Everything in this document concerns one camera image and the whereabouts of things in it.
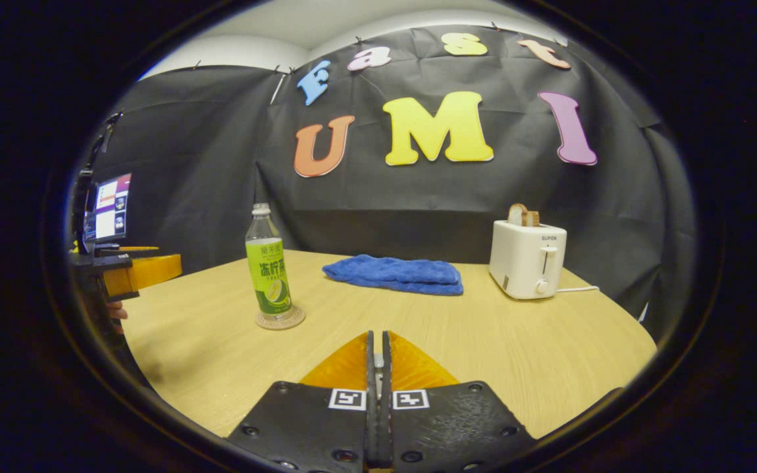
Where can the black backdrop cloth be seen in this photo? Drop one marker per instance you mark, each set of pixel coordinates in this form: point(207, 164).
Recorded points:
point(418, 197)

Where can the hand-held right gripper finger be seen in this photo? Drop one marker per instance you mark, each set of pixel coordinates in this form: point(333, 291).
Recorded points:
point(386, 374)
point(370, 374)

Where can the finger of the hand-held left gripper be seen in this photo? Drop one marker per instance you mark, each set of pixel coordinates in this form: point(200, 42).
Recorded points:
point(112, 249)
point(115, 262)

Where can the brown bread slice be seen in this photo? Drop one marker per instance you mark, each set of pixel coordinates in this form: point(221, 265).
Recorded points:
point(533, 219)

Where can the light bread slice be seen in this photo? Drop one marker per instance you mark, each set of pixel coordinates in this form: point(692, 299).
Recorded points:
point(517, 215)

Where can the computer monitor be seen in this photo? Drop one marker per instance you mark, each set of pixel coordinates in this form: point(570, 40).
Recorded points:
point(110, 210)

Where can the green label water bottle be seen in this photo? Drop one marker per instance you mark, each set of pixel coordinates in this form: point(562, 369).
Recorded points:
point(268, 276)

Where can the blue folded towel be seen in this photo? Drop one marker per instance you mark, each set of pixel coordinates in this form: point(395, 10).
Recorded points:
point(391, 272)

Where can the round wooden coaster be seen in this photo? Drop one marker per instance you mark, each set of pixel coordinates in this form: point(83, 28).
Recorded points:
point(294, 320)

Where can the white toaster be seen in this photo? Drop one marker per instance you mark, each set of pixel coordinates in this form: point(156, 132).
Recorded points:
point(523, 263)

